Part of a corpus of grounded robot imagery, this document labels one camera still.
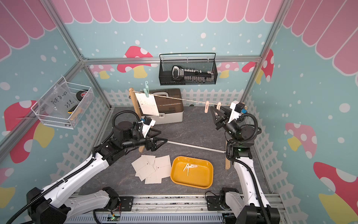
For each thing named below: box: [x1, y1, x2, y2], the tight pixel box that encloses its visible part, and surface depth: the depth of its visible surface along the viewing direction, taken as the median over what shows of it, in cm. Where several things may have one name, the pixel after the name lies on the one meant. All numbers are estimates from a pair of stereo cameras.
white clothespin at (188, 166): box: [182, 163, 191, 176], surface depth 87 cm
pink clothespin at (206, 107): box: [204, 100, 210, 114], surface depth 63 cm
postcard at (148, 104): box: [135, 92, 160, 116], surface depth 71 cm
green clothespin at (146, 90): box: [143, 80, 150, 98], surface depth 66 cm
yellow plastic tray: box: [170, 155, 214, 189], surface depth 86 cm
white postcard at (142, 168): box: [131, 155, 156, 182], surface depth 89 cm
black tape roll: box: [75, 89, 89, 102], surface depth 82 cm
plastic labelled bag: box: [37, 81, 80, 119], surface depth 69 cm
